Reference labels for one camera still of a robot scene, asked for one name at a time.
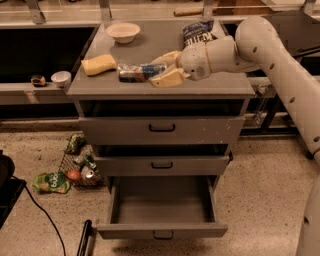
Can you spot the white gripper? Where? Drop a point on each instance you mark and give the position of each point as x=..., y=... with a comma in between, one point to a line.
x=193, y=62

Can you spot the redbull can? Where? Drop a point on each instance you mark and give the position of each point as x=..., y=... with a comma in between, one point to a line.
x=131, y=73

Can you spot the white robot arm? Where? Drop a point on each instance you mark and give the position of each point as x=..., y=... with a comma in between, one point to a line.
x=256, y=44

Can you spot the grey drawer cabinet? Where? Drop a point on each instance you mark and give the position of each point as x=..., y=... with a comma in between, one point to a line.
x=219, y=95

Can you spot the grey top drawer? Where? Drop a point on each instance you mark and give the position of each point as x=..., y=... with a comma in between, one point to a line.
x=161, y=130

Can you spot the grey drawer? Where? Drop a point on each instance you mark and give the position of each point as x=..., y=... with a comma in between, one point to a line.
x=162, y=165
x=162, y=208
x=161, y=130

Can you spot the grey middle drawer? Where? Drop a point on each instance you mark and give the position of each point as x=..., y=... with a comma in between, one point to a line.
x=162, y=165

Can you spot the silver can in basket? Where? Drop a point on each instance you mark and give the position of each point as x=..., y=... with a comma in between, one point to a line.
x=87, y=173

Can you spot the grey bottom drawer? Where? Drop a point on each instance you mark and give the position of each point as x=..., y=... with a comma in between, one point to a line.
x=162, y=208

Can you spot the blue kettle chips bag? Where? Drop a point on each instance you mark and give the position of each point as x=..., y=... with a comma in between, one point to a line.
x=198, y=32

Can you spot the wooden rolling pin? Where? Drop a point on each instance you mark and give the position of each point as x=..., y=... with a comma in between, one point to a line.
x=187, y=12

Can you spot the white paper bowl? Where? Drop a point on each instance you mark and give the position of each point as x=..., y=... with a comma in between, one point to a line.
x=123, y=33

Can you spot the yellow sponge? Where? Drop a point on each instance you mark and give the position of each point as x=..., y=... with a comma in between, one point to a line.
x=99, y=64

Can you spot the small white cup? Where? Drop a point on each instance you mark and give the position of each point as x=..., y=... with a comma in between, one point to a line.
x=61, y=79

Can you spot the green bag on floor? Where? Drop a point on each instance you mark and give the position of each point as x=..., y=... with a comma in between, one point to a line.
x=75, y=144

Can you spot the green bottle in basket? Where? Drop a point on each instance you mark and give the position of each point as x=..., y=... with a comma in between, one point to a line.
x=89, y=162

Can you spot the black stand table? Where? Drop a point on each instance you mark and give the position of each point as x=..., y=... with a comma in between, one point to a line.
x=300, y=35

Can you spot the red apple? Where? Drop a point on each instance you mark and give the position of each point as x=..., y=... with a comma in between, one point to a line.
x=74, y=175

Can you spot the green snack pouch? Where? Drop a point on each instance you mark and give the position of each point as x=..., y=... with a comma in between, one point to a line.
x=55, y=182

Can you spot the black metal bar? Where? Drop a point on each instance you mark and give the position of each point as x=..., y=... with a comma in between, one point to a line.
x=86, y=233

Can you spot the black equipment at left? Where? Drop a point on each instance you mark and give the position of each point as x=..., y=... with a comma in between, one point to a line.
x=10, y=188

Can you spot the black wire basket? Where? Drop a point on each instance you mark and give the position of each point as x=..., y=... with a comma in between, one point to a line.
x=75, y=161

